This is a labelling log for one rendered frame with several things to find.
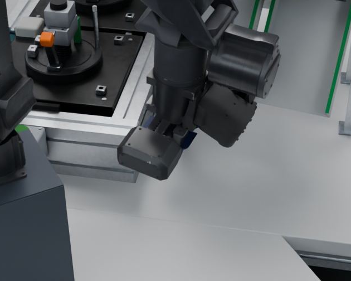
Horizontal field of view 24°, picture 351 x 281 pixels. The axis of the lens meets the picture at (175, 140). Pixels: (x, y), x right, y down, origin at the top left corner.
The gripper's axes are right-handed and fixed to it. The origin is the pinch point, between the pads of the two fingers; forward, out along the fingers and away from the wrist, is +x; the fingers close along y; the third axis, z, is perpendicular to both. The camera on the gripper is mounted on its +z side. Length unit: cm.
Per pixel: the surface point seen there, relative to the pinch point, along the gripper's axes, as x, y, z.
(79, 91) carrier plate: 27.0, 25.3, -29.5
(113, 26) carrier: 31, 47, -35
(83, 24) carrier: 31, 45, -41
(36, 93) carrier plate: 27.2, 21.5, -35.8
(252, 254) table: 32.1, 11.2, 9.2
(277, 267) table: 31.5, 10.3, 13.5
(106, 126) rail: 26.3, 19.6, -20.9
